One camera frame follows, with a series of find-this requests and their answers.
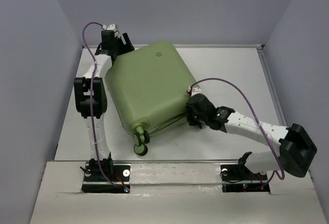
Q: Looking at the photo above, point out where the green suitcase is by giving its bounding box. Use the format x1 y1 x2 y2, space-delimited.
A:
104 41 196 156

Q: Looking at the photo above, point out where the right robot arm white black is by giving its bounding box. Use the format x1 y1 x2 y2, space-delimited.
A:
186 94 317 179

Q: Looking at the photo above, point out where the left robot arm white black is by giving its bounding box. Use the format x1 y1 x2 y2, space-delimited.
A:
74 28 134 184

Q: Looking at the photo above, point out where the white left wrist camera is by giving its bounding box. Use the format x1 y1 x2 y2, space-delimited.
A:
102 24 118 32

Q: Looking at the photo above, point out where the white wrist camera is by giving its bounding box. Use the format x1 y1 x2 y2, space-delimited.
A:
187 86 203 97
102 24 118 32

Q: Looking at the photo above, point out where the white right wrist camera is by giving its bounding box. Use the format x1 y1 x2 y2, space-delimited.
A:
187 86 203 97

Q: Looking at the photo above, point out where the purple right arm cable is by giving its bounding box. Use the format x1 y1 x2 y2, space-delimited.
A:
190 77 285 191

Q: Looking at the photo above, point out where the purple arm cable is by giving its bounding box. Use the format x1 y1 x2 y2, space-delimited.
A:
82 22 128 192
190 77 285 191

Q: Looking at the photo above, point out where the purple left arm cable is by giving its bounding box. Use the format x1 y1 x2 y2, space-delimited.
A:
82 22 128 192

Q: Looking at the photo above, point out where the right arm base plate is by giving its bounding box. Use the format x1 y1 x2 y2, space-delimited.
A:
220 164 270 193

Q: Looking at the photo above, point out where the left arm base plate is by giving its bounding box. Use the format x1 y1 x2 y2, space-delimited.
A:
80 160 131 194

